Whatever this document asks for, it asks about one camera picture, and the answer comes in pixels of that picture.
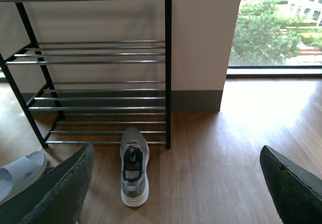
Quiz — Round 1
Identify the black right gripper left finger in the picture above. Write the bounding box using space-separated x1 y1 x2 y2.
1 143 95 223

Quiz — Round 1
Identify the grey knit sneaker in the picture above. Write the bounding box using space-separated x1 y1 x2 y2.
120 127 150 207

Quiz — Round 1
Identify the black metal shoe rack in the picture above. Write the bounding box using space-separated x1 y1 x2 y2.
1 0 172 148

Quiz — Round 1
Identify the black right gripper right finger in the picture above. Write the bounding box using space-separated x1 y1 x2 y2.
260 145 321 223

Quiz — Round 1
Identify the light blue slide slipper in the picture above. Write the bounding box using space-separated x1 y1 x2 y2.
1 151 47 204

